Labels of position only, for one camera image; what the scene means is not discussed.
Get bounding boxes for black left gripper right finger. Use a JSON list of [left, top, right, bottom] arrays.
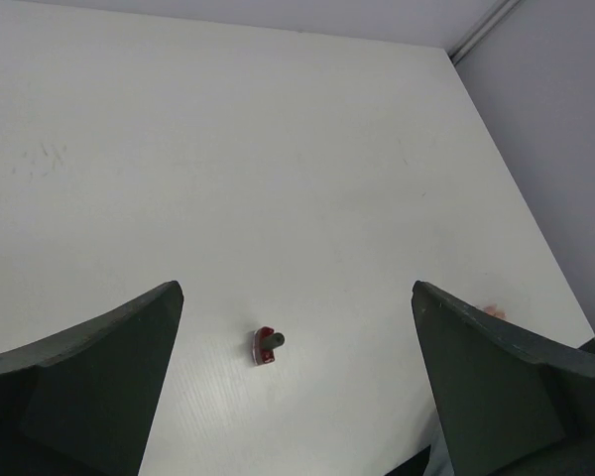
[[412, 282, 595, 475]]

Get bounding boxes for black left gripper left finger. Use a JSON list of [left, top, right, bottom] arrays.
[[0, 281, 182, 475]]

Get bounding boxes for red nail polish bottle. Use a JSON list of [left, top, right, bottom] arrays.
[[252, 326, 286, 366]]

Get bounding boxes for mannequin hand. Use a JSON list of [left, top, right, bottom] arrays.
[[482, 304, 507, 320]]

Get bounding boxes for aluminium frame post right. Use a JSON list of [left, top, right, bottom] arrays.
[[447, 0, 524, 66]]

